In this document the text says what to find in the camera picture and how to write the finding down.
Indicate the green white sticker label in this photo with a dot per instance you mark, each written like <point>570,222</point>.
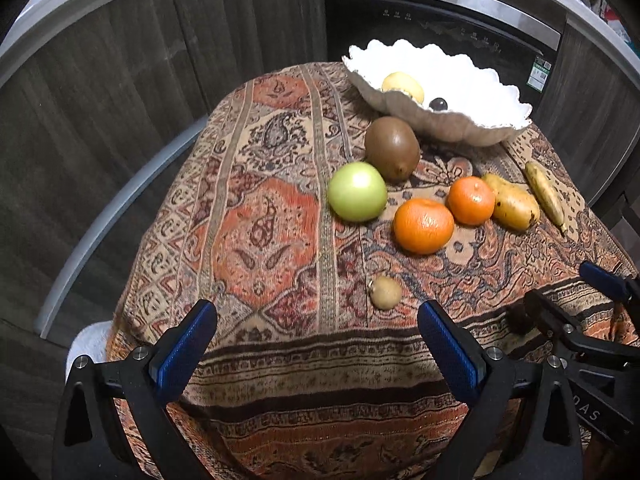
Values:
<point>540,73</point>

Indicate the grey metal rail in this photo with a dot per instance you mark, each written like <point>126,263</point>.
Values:
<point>115,220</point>

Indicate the small yellow banana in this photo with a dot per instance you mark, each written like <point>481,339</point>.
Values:
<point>545,192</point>

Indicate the yellow spotted pear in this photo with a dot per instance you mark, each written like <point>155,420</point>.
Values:
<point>515,205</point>

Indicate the paisley patterned tablecloth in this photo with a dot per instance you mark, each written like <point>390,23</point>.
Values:
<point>280,240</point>

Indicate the yellow round fruit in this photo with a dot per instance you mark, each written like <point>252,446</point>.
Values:
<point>400,85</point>

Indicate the wide dark wood cabinet door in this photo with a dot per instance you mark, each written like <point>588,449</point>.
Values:
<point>90,110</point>

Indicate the narrow dark wood cabinet door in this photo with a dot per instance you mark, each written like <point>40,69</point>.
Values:
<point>250,30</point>

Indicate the green apple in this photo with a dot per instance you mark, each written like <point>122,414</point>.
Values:
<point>357,192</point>

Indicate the dark purple grape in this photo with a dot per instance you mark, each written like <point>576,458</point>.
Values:
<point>439,104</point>

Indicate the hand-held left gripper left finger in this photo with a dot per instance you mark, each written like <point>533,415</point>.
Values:
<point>187,350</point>

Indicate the large orange mandarin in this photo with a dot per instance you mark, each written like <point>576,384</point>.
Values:
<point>423,226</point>

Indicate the white towel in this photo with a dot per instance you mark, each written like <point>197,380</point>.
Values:
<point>90,347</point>

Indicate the brown kiwi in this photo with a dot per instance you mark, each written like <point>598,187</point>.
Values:
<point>392,147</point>

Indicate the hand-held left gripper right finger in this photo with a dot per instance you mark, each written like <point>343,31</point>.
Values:
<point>447,355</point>

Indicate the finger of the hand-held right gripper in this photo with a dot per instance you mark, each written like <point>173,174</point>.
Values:
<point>602,277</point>
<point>545,312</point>

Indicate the white scalloped bowl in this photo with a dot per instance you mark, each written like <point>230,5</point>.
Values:
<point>480,95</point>

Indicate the small orange mandarin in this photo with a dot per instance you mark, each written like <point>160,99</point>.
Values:
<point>470,201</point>

